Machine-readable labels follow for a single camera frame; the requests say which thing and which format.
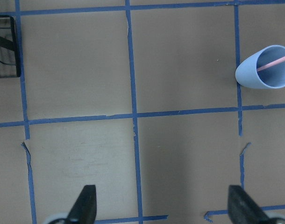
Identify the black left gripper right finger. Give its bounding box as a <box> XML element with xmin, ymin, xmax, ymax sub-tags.
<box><xmin>228</xmin><ymin>185</ymin><xmax>269</xmax><ymax>224</ymax></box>

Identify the light blue plastic cup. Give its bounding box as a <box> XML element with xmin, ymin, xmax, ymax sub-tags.
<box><xmin>235</xmin><ymin>45</ymin><xmax>285</xmax><ymax>89</ymax></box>

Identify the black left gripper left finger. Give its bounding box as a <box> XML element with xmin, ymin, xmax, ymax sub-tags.
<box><xmin>65</xmin><ymin>185</ymin><xmax>96</xmax><ymax>224</ymax></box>

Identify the pink chopstick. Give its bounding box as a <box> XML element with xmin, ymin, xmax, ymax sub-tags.
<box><xmin>256</xmin><ymin>56</ymin><xmax>285</xmax><ymax>72</ymax></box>

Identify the black wire mug rack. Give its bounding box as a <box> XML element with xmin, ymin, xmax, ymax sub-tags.
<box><xmin>0</xmin><ymin>15</ymin><xmax>21</xmax><ymax>78</ymax></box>

